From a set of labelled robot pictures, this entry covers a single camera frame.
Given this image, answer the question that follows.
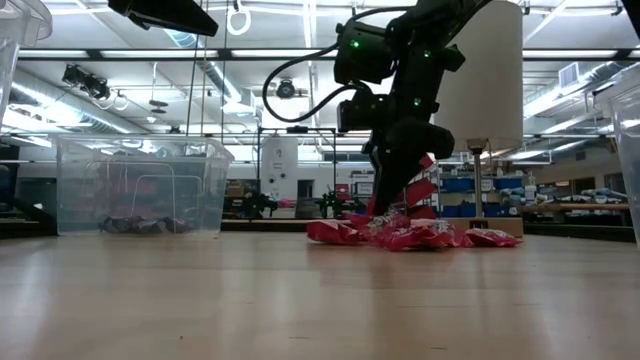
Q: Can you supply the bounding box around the wooden workbench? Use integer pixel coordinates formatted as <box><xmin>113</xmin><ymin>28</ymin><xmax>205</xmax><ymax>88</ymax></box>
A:
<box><xmin>522</xmin><ymin>187</ymin><xmax>634</xmax><ymax>226</ymax></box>

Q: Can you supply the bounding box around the long wooden table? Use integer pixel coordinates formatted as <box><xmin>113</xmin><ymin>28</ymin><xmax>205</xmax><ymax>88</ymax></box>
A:
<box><xmin>219</xmin><ymin>218</ymin><xmax>351</xmax><ymax>225</ymax></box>

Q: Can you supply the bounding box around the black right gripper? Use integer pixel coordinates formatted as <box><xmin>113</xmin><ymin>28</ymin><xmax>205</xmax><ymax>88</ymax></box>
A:
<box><xmin>372</xmin><ymin>87</ymin><xmax>456</xmax><ymax>216</ymax></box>

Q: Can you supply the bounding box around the white wall vent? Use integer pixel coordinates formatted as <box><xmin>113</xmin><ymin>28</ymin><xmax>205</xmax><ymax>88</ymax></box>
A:
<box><xmin>558</xmin><ymin>61</ymin><xmax>581</xmax><ymax>89</ymax></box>

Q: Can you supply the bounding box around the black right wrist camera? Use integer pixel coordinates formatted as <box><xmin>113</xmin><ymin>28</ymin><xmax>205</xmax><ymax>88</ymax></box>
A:
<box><xmin>337</xmin><ymin>94</ymin><xmax>394</xmax><ymax>134</ymax></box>

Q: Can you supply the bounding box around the black metal stand frame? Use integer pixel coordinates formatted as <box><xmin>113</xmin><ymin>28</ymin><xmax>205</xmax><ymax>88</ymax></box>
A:
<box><xmin>256</xmin><ymin>125</ymin><xmax>338</xmax><ymax>201</ymax></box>

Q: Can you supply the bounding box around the white shade wooden base lamp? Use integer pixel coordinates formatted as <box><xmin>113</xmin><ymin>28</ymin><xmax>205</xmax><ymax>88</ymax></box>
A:
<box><xmin>433</xmin><ymin>0</ymin><xmax>525</xmax><ymax>239</ymax></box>

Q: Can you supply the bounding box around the black hanging cable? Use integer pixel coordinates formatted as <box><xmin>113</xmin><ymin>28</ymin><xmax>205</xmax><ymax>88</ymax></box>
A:
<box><xmin>219</xmin><ymin>0</ymin><xmax>231</xmax><ymax>141</ymax></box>
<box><xmin>184</xmin><ymin>32</ymin><xmax>205</xmax><ymax>137</ymax></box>

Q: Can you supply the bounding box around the white cable ring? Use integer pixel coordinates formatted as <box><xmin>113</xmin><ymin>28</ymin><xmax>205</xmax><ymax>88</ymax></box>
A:
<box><xmin>226</xmin><ymin>5</ymin><xmax>253</xmax><ymax>37</ymax></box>

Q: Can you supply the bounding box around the silver ceiling duct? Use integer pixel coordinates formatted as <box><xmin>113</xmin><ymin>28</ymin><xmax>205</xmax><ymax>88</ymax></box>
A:
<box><xmin>159</xmin><ymin>24</ymin><xmax>246</xmax><ymax>101</ymax></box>

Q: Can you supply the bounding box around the black overhead light bar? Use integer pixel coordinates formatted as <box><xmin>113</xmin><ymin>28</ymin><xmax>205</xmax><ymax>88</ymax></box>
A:
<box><xmin>17</xmin><ymin>47</ymin><xmax>640</xmax><ymax>63</ymax></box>

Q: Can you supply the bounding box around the black hanging camera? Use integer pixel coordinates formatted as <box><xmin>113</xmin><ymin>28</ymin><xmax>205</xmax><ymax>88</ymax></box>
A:
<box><xmin>61</xmin><ymin>63</ymin><xmax>112</xmax><ymax>101</ymax></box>
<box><xmin>275</xmin><ymin>77</ymin><xmax>297</xmax><ymax>100</ymax></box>

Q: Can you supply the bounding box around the white column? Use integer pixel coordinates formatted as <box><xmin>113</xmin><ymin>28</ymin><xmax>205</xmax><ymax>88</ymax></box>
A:
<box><xmin>259</xmin><ymin>135</ymin><xmax>300</xmax><ymax>201</ymax></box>

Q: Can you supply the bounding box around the blue storage bin shelf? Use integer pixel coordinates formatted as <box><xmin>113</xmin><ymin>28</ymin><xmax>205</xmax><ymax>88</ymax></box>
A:
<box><xmin>439</xmin><ymin>175</ymin><xmax>524</xmax><ymax>219</ymax></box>

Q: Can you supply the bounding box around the brown Snickers mini bar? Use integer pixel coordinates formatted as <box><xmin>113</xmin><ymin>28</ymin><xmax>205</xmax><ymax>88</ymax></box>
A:
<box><xmin>127</xmin><ymin>216</ymin><xmax>166</xmax><ymax>235</ymax></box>
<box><xmin>98</xmin><ymin>216</ymin><xmax>132</xmax><ymax>235</ymax></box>
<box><xmin>159</xmin><ymin>216</ymin><xmax>194</xmax><ymax>235</ymax></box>

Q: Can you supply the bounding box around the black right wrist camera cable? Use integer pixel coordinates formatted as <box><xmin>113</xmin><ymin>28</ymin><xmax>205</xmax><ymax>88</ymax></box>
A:
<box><xmin>261</xmin><ymin>5</ymin><xmax>416</xmax><ymax>124</ymax></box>

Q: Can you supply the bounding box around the clear plastic bin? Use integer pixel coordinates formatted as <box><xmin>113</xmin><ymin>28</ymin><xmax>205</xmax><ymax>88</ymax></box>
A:
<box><xmin>0</xmin><ymin>0</ymin><xmax>54</xmax><ymax>124</ymax></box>
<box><xmin>53</xmin><ymin>134</ymin><xmax>235</xmax><ymax>237</ymax></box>
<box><xmin>592</xmin><ymin>67</ymin><xmax>640</xmax><ymax>247</ymax></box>

